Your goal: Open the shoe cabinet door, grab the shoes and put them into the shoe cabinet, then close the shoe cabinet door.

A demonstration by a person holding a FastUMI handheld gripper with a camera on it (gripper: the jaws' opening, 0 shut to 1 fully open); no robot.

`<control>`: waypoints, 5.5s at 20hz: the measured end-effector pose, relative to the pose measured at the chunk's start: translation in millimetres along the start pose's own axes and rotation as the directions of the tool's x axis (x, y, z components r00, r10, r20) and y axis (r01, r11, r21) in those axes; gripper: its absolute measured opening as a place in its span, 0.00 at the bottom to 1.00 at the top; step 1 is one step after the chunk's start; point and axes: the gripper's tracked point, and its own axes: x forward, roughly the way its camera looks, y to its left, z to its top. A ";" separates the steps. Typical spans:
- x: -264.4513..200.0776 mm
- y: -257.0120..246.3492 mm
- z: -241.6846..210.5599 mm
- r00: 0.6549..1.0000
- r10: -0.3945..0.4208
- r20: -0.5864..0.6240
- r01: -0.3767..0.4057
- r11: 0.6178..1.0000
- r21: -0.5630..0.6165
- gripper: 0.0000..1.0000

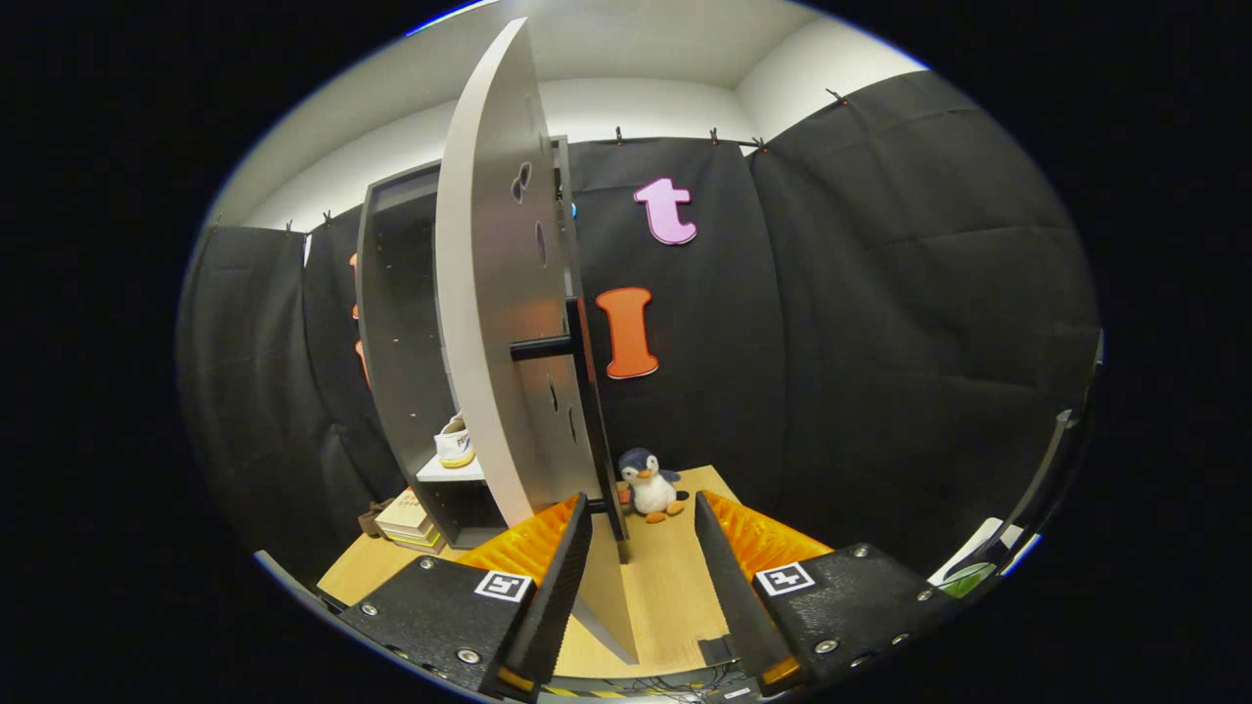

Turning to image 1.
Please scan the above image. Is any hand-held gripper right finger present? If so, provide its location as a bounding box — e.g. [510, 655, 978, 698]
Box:
[693, 490, 964, 696]

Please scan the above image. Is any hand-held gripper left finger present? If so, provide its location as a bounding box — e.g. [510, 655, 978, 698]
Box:
[335, 492, 595, 698]

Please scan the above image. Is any white shoe yellow sole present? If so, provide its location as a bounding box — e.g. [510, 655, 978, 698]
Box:
[433, 411, 477, 469]

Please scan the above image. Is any grey shoe cabinet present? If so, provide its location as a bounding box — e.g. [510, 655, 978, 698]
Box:
[355, 135, 588, 550]

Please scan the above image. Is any beige shoe cabinet door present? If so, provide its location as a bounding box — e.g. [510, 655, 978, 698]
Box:
[435, 18, 642, 666]

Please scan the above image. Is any penguin plush toy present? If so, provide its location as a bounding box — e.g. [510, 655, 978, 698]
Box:
[617, 448, 691, 524]

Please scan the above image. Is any beige cover book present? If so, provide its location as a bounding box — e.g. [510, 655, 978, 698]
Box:
[375, 487, 434, 537]

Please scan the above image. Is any white sheet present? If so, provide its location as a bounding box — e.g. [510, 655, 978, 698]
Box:
[929, 518, 1023, 588]

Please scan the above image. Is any black backdrop cloth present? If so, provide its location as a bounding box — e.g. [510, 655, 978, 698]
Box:
[176, 70, 1104, 588]

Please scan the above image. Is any thin black stand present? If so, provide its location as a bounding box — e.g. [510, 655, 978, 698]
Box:
[978, 332, 1106, 578]

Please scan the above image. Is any long ceiling light strip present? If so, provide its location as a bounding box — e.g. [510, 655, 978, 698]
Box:
[406, 0, 500, 35]

